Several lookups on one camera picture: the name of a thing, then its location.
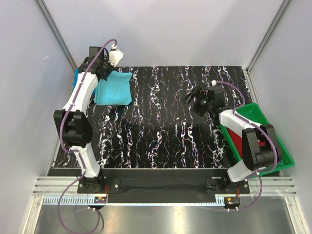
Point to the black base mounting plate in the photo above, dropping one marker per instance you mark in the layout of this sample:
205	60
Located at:
161	186

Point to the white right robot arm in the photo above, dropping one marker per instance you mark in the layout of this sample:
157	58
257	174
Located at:
255	159

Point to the folded blue t shirt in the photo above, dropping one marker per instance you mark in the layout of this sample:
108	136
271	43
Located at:
75	78

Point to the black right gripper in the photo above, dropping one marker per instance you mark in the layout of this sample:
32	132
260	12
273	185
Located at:
197	98

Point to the white slotted cable duct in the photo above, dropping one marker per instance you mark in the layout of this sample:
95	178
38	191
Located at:
74	200

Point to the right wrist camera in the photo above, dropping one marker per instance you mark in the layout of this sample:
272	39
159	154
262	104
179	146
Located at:
216	95

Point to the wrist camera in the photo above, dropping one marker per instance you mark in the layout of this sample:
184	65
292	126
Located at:
115	56
216	95

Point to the light blue t shirt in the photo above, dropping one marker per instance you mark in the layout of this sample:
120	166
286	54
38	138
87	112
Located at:
114	91

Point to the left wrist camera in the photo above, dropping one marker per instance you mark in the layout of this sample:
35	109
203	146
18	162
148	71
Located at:
115	56

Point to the red t shirt in tray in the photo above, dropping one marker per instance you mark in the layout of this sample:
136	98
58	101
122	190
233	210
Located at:
238	143

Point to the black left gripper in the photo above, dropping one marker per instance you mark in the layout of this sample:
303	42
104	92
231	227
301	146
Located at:
104	73

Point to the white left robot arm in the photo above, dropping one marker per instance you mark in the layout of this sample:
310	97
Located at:
74	130

